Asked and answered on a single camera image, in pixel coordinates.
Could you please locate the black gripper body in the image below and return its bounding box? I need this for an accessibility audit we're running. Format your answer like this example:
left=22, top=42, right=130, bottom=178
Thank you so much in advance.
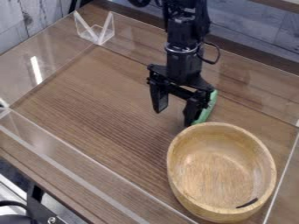
left=147, top=46, right=215, bottom=108

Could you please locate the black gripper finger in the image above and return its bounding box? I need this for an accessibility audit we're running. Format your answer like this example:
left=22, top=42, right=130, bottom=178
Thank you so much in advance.
left=183, top=99, right=209, bottom=127
left=150, top=83, right=169, bottom=113

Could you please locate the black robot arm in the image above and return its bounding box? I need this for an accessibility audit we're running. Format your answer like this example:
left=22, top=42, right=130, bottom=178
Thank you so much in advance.
left=147, top=0, right=217, bottom=127

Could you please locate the green stick block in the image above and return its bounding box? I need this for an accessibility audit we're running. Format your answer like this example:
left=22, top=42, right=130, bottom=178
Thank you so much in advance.
left=191, top=90, right=219, bottom=124

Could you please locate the black table leg frame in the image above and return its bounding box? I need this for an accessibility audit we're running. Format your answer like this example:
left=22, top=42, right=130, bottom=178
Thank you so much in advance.
left=0, top=182, right=70, bottom=224

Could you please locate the clear acrylic corner bracket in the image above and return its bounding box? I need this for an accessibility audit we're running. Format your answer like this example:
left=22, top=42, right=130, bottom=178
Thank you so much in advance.
left=74, top=11, right=115, bottom=46

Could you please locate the clear acrylic enclosure wall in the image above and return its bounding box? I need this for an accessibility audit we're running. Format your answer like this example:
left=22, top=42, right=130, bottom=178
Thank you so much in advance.
left=0, top=1, right=299, bottom=224

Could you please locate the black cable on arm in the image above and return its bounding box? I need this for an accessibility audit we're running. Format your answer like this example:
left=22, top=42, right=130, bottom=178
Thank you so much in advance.
left=197, top=41, right=222, bottom=66

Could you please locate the wooden bowl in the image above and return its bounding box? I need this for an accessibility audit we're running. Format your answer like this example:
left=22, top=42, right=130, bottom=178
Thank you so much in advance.
left=166, top=122, right=277, bottom=223

